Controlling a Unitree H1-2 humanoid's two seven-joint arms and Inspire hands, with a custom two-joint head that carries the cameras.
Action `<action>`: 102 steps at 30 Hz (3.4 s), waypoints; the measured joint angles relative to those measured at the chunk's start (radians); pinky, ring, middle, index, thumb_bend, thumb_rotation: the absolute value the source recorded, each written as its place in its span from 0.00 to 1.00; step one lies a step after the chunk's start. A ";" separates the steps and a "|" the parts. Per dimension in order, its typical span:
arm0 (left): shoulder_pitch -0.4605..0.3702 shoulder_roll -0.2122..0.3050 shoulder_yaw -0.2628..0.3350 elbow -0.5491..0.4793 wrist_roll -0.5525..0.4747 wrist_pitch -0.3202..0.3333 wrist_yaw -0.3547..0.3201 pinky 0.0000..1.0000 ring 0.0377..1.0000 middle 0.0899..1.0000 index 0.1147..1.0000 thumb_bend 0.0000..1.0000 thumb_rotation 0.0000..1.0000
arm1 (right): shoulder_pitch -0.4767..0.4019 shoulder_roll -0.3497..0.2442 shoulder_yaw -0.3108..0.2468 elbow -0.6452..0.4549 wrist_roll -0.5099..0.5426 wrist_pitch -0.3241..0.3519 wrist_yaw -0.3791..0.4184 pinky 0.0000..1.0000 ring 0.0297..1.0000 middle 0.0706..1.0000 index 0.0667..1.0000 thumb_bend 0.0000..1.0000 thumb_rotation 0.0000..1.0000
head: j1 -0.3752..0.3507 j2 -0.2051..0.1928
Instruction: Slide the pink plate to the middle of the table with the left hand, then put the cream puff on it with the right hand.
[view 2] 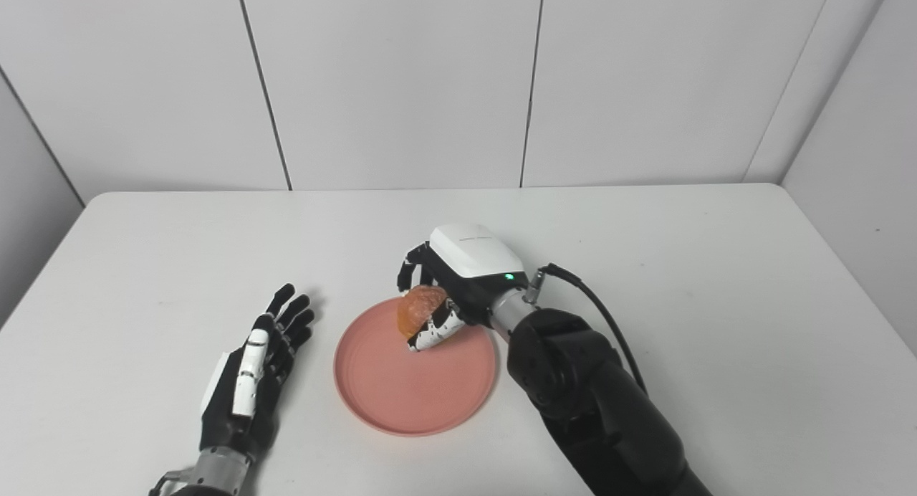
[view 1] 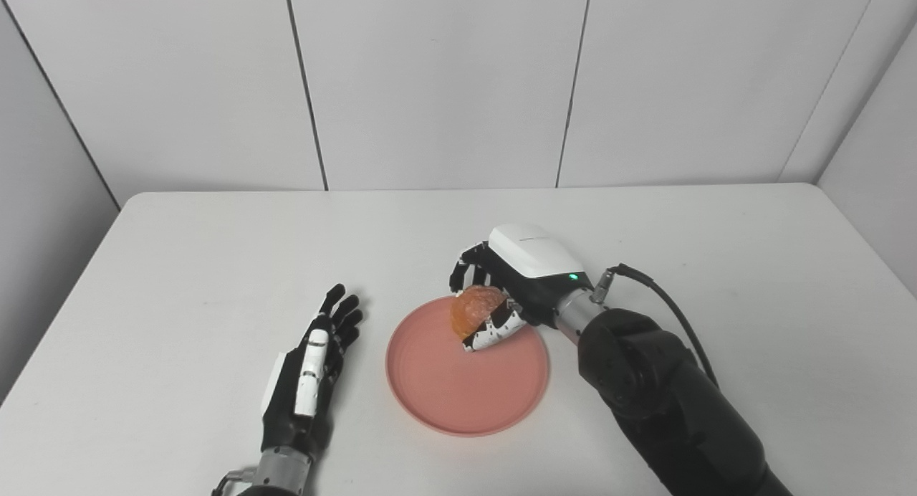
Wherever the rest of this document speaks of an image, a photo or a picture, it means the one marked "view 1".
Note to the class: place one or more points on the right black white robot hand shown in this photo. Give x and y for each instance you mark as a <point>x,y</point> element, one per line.
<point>534,263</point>

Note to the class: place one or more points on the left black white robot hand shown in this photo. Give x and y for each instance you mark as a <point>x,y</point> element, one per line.
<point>308,381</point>

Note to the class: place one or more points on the orange cream puff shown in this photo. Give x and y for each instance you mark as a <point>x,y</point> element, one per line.
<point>473,308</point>

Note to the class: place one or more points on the pink round plate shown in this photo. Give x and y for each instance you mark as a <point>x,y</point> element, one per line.
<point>444,388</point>

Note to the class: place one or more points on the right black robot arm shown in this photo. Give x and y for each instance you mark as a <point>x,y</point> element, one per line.
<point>659,388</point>

